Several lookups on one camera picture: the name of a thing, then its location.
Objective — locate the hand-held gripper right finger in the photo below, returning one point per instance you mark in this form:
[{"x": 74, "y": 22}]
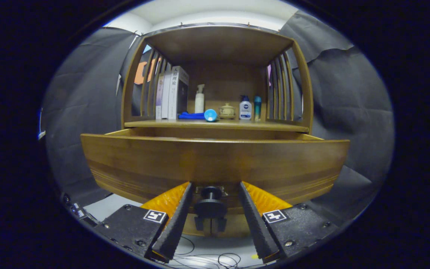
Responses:
[{"x": 258, "y": 224}]

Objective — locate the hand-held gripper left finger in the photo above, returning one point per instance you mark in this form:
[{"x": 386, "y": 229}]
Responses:
[{"x": 177, "y": 224}]

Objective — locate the black drawer knob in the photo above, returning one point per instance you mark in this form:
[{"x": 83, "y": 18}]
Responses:
[{"x": 210, "y": 209}]

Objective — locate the wooden drawer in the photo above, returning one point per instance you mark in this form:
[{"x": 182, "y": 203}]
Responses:
[{"x": 215, "y": 160}]

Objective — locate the blue and white cream tube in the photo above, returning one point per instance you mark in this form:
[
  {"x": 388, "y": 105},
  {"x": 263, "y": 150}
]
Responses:
[{"x": 211, "y": 115}]

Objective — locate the wooden cabinet door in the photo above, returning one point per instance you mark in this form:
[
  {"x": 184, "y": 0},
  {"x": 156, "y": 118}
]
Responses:
[
  {"x": 189, "y": 226},
  {"x": 237, "y": 226}
]

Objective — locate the wooden countertop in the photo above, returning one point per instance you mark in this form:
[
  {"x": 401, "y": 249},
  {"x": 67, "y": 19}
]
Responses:
[{"x": 245, "y": 124}]

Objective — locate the wooden cabinet with slatted shelf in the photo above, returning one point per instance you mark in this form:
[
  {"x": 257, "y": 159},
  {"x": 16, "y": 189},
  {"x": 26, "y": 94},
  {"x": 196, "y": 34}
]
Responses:
[{"x": 218, "y": 41}]

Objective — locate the black electronics box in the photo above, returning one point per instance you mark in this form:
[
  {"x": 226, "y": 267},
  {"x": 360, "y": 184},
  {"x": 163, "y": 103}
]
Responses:
[{"x": 78, "y": 213}]

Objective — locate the blue cloth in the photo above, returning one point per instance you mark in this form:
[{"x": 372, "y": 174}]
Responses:
[{"x": 190, "y": 116}]

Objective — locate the white lotion bottle blue cap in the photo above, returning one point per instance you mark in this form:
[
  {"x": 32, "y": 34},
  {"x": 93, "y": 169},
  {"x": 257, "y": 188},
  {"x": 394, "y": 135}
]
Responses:
[{"x": 245, "y": 110}]

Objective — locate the teal bottle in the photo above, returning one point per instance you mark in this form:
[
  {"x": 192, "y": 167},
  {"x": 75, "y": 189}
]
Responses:
[{"x": 257, "y": 108}]

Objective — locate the beige lidded tea bowl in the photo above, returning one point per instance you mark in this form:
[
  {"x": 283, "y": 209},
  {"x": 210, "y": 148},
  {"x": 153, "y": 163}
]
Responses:
[{"x": 227, "y": 111}]

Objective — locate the white pump bottle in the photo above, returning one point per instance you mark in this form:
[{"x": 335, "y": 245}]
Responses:
[{"x": 199, "y": 102}]

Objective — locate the pale purple book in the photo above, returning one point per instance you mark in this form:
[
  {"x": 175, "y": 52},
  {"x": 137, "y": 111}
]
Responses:
[{"x": 159, "y": 99}]

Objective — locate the thin white book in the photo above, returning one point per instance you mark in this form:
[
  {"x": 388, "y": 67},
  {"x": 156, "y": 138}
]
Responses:
[{"x": 165, "y": 97}]

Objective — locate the white book with dark cover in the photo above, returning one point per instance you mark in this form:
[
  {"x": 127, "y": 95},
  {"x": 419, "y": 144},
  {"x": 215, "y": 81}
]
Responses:
[{"x": 179, "y": 93}]

